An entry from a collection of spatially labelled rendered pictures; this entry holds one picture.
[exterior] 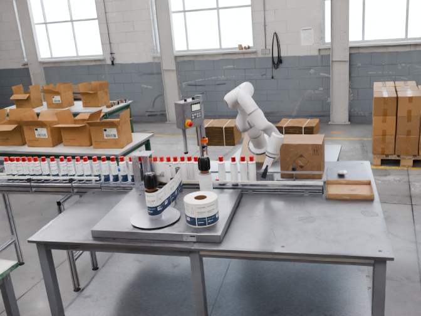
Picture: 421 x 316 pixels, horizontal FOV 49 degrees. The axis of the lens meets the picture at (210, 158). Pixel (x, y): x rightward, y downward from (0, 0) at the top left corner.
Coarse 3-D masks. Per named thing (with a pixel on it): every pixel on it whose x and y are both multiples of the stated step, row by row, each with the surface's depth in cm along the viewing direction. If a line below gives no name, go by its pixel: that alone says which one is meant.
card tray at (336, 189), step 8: (328, 184) 326; (336, 184) 324; (344, 184) 323; (352, 184) 322; (360, 184) 321; (368, 184) 319; (328, 192) 312; (336, 192) 311; (344, 192) 310; (352, 192) 308; (360, 192) 307; (368, 192) 306
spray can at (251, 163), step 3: (249, 156) 320; (252, 156) 320; (249, 159) 320; (252, 159) 319; (249, 162) 320; (252, 162) 319; (255, 162) 320; (249, 165) 320; (252, 165) 320; (255, 165) 321; (249, 168) 321; (252, 168) 320; (255, 168) 321; (249, 171) 322; (252, 171) 321; (255, 171) 322; (249, 174) 323; (252, 174) 322; (255, 174) 322; (249, 177) 324; (252, 177) 322; (255, 177) 323; (249, 180) 325; (252, 180) 323; (255, 180) 324
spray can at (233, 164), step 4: (232, 156) 323; (232, 160) 322; (232, 164) 322; (236, 164) 322; (232, 168) 323; (236, 168) 323; (232, 172) 324; (236, 172) 324; (232, 176) 325; (236, 176) 325; (232, 180) 326; (236, 180) 325; (232, 184) 327; (236, 184) 326
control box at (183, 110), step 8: (176, 104) 324; (184, 104) 319; (200, 104) 329; (176, 112) 326; (184, 112) 321; (192, 112) 326; (176, 120) 329; (184, 120) 323; (192, 120) 327; (200, 120) 332; (184, 128) 324
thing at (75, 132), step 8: (64, 112) 512; (96, 112) 498; (64, 120) 509; (72, 120) 522; (80, 120) 522; (88, 120) 491; (96, 120) 508; (64, 128) 500; (72, 128) 497; (80, 128) 494; (88, 128) 493; (64, 136) 504; (72, 136) 500; (80, 136) 497; (88, 136) 494; (64, 144) 507; (72, 144) 504; (80, 144) 500; (88, 144) 497
